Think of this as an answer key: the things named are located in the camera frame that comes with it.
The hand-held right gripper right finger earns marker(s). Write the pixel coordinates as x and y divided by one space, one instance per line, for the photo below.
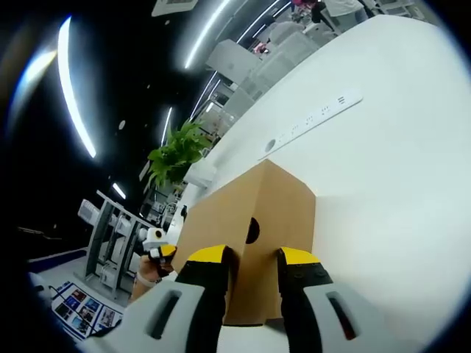
301 294

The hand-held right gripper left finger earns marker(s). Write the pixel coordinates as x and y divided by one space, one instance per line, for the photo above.
206 294

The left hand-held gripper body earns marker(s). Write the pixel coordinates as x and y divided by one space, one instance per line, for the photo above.
152 239

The brown cardboard shoe box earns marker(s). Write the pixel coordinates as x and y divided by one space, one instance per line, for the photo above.
221 228

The person's left hand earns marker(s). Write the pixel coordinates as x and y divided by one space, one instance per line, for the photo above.
151 266

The white wristband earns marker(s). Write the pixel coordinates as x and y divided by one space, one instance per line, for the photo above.
145 281

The white storage bin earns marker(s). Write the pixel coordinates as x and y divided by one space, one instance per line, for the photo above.
87 211

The potted green plant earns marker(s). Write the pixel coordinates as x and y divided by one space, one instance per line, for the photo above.
176 150

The white power strip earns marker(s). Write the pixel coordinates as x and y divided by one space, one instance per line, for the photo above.
312 117

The white square column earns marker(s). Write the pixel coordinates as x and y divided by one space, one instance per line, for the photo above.
232 59

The ceiling air conditioner vent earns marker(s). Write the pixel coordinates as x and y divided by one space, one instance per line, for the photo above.
173 6

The wall poster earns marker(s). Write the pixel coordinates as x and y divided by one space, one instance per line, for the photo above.
84 307

